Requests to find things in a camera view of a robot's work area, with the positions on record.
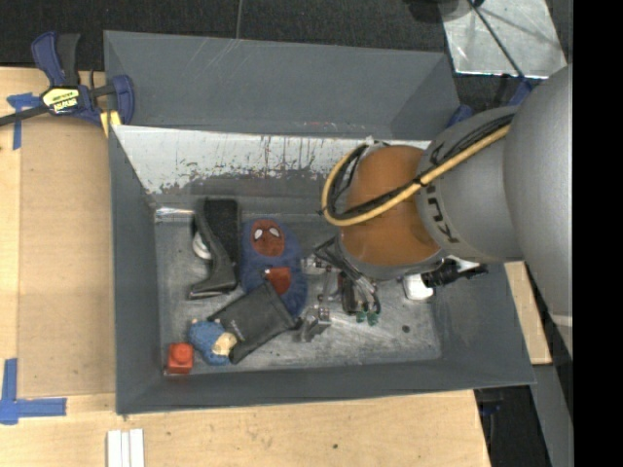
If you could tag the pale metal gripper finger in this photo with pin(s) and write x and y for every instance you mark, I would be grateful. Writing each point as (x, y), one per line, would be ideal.
(314, 325)
(311, 263)

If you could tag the blue plush toy red mask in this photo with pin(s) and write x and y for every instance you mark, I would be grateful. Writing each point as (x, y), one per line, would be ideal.
(272, 251)

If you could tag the black fabric pouch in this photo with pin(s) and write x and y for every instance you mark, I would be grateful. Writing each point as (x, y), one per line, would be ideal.
(253, 321)

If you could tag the small blue plush figure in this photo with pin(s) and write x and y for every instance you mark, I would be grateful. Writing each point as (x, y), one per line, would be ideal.
(207, 338)

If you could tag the white round object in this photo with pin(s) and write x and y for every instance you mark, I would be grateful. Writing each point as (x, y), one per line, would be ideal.
(200, 248)

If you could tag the red toy block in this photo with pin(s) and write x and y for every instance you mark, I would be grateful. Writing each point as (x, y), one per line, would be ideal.
(180, 358)

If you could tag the grey metal bin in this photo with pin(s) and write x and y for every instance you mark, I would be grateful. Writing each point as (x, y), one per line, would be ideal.
(272, 85)

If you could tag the black cylinder on white bracket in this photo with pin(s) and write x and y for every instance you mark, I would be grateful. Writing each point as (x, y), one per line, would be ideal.
(450, 274)

